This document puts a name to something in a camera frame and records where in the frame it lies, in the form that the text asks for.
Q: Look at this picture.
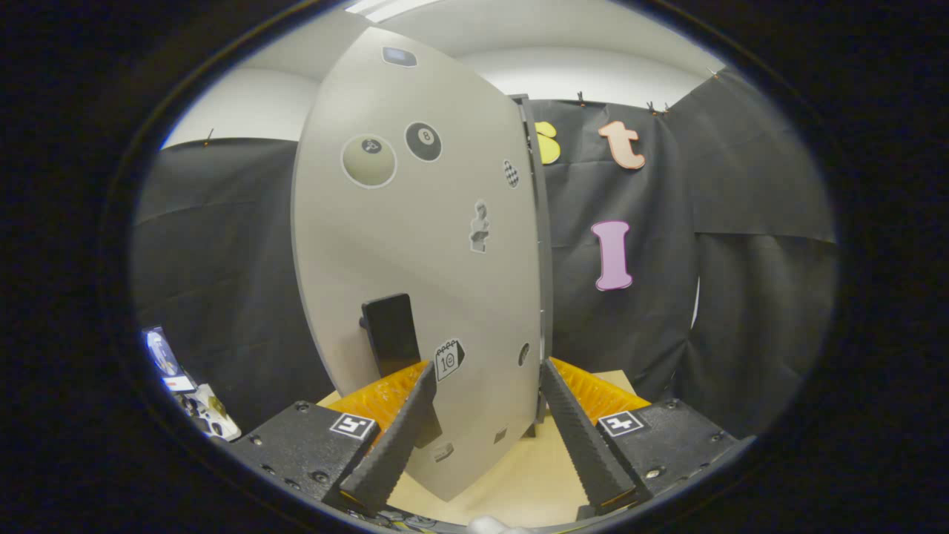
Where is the long ceiling light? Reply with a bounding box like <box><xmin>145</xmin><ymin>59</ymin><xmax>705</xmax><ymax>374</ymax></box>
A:
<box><xmin>345</xmin><ymin>0</ymin><xmax>440</xmax><ymax>23</ymax></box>

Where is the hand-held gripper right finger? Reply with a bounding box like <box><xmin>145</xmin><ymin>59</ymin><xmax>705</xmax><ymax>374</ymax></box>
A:
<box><xmin>540</xmin><ymin>357</ymin><xmax>758</xmax><ymax>518</ymax></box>

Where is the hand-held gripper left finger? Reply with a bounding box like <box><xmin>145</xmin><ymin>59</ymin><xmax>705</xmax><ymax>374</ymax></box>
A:
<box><xmin>225</xmin><ymin>360</ymin><xmax>437</xmax><ymax>514</ymax></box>

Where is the black backdrop cloth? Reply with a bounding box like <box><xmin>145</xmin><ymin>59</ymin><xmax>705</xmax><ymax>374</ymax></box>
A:
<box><xmin>132</xmin><ymin>68</ymin><xmax>839</xmax><ymax>438</ymax></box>

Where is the white tray with small items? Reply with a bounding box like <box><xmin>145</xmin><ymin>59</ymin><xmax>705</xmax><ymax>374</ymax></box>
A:
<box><xmin>176</xmin><ymin>383</ymin><xmax>242</xmax><ymax>443</ymax></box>

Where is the blue printed package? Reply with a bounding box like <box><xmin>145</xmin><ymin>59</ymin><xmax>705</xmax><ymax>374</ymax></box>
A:
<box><xmin>145</xmin><ymin>326</ymin><xmax>198</xmax><ymax>394</ymax></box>

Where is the grey shoe cabinet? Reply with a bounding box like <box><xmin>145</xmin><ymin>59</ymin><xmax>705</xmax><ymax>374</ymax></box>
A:
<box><xmin>512</xmin><ymin>93</ymin><xmax>556</xmax><ymax>438</ymax></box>

